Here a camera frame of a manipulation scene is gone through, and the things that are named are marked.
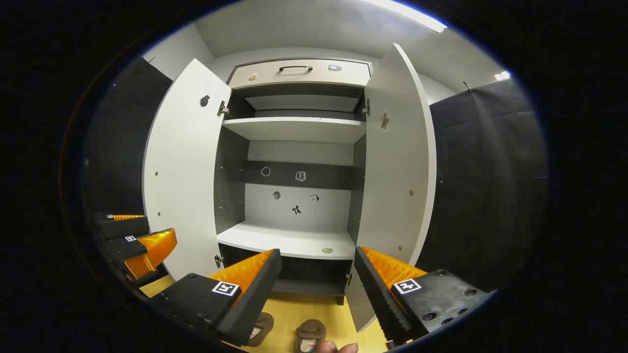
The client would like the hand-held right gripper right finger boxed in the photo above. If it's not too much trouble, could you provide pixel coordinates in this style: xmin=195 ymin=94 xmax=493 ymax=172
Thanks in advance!
xmin=354 ymin=246 xmax=491 ymax=346

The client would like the beige cabinet drawer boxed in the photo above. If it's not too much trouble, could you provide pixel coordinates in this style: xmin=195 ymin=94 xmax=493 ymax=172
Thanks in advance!
xmin=228 ymin=59 xmax=371 ymax=90

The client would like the white grey shoe cabinet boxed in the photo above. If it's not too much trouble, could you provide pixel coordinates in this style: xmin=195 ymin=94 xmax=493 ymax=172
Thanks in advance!
xmin=214 ymin=58 xmax=373 ymax=305

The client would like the brown fluffy shoe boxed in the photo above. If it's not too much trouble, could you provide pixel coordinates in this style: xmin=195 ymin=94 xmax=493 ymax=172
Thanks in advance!
xmin=247 ymin=312 xmax=275 ymax=347
xmin=294 ymin=319 xmax=327 ymax=353

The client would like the white cabinet shelf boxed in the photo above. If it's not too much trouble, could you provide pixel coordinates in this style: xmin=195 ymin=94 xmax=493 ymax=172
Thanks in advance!
xmin=222 ymin=117 xmax=367 ymax=145
xmin=216 ymin=221 xmax=356 ymax=260

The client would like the black backdrop cloth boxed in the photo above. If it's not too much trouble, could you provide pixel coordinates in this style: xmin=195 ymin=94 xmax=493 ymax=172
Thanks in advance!
xmin=81 ymin=56 xmax=172 ymax=221
xmin=415 ymin=78 xmax=549 ymax=295

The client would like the long ceiling light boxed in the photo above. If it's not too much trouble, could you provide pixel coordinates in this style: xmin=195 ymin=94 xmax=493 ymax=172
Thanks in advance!
xmin=361 ymin=0 xmax=448 ymax=33

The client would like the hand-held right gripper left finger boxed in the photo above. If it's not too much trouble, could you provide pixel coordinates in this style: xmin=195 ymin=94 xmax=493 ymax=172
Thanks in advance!
xmin=147 ymin=249 xmax=283 ymax=347

